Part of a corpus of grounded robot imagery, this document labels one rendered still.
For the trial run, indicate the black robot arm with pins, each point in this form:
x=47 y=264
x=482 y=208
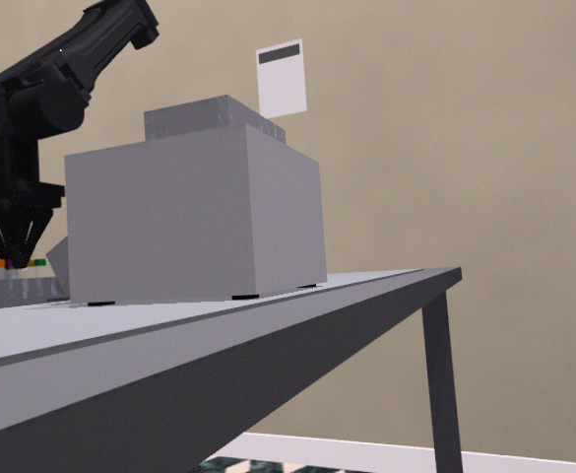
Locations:
x=58 y=106

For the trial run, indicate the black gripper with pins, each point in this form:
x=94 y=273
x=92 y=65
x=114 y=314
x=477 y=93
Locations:
x=41 y=198

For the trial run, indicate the small tube with violet cap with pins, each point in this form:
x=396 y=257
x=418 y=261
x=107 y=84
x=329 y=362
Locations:
x=13 y=273

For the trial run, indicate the grey bench mat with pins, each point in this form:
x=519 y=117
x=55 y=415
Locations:
x=33 y=331

